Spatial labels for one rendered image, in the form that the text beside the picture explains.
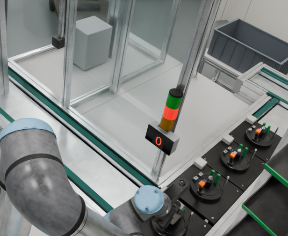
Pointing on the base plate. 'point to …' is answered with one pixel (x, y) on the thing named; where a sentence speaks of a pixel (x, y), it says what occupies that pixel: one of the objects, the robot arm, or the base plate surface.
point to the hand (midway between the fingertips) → (176, 206)
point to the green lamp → (173, 102)
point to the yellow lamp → (166, 124)
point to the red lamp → (169, 113)
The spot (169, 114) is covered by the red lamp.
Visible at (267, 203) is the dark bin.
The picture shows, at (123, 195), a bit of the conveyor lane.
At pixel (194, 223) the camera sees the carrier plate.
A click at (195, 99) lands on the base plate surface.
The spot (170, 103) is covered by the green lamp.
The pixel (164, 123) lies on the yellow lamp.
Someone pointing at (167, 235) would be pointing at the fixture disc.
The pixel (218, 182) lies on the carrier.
